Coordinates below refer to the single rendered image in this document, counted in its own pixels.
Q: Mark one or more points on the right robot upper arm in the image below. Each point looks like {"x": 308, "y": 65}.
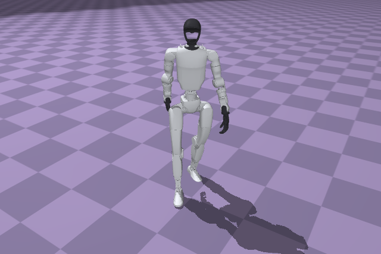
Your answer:
{"x": 170, "y": 55}

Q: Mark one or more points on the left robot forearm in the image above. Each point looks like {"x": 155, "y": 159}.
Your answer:
{"x": 223, "y": 97}

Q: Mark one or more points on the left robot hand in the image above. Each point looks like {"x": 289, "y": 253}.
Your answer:
{"x": 225, "y": 119}

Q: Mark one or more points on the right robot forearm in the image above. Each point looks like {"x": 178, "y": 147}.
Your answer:
{"x": 167, "y": 90}

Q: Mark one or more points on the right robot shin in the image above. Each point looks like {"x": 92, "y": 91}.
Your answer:
{"x": 177, "y": 170}

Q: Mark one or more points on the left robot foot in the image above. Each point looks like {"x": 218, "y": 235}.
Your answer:
{"x": 194, "y": 174}

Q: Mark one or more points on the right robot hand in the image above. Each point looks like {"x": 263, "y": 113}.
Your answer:
{"x": 167, "y": 103}

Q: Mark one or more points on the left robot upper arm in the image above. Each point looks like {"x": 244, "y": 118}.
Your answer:
{"x": 215, "y": 68}

